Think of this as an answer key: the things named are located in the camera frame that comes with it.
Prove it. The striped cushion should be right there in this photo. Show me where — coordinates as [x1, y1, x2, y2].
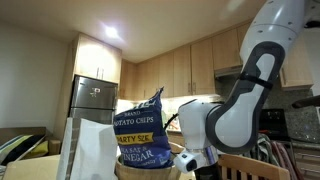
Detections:
[0, 134, 46, 166]

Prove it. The wooden kitchen drawer unit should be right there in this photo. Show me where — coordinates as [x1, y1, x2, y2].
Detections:
[291, 141, 320, 180]

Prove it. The red striped dish towel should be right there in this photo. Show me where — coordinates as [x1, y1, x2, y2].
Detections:
[271, 139, 295, 168]

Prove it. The wooden wall cabinet row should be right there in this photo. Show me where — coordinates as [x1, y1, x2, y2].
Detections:
[119, 21, 251, 101]

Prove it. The single wooden wall cabinet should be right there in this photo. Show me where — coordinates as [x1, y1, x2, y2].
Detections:
[279, 33, 314, 91]

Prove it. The blue potato chip bag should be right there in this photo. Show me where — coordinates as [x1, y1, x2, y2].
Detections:
[113, 87, 174, 170]

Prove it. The wooden cabinet above fridge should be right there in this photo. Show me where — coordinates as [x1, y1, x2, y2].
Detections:
[73, 32, 123, 84]

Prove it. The green striped dish towel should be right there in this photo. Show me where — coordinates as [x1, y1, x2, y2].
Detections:
[248, 133, 278, 164]

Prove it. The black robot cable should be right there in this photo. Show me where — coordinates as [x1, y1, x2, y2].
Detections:
[163, 113, 181, 131]

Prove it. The black stove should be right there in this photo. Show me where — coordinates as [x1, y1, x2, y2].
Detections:
[258, 108, 291, 143]

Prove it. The wooden curved back chair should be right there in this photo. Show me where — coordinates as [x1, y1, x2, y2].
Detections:
[218, 153, 292, 180]

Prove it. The yellow cushion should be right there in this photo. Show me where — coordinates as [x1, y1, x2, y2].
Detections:
[23, 140, 50, 160]

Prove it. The white paper bag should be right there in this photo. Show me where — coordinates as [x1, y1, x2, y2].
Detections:
[55, 116, 119, 180]

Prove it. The wooden bowl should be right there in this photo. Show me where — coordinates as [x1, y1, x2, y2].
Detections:
[114, 141, 184, 180]

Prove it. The stainless steel fridge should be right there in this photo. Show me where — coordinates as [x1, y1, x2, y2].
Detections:
[68, 74, 119, 126]

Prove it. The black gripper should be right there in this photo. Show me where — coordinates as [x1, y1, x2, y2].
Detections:
[194, 163, 223, 180]

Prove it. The ceiling light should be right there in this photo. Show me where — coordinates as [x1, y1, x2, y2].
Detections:
[99, 23, 125, 43]

